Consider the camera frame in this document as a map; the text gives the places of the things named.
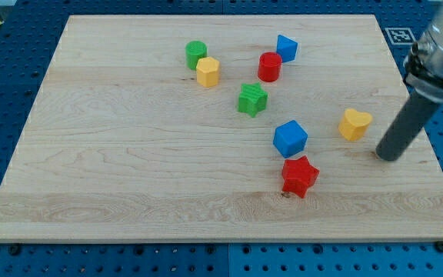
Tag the green star block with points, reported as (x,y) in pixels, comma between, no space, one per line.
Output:
(252,99)

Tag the blue cube block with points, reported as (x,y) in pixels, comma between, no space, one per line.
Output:
(290,139)

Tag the red star block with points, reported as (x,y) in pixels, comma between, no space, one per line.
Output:
(299,176)

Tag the light wooden board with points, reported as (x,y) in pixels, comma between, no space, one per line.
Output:
(123,145)

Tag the yellow hexagon block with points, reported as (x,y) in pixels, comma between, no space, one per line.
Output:
(207,71)

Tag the red cylinder block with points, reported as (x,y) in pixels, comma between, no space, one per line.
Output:
(269,66)

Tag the green cylinder block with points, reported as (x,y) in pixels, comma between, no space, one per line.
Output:
(194,50)

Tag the blue triangular prism block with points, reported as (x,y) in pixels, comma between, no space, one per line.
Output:
(286,48)

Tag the yellow heart block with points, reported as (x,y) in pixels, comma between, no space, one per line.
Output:
(354,124)

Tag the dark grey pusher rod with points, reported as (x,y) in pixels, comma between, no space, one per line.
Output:
(410,120)

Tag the white fiducial marker tag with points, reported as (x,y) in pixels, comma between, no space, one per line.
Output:
(400,35)

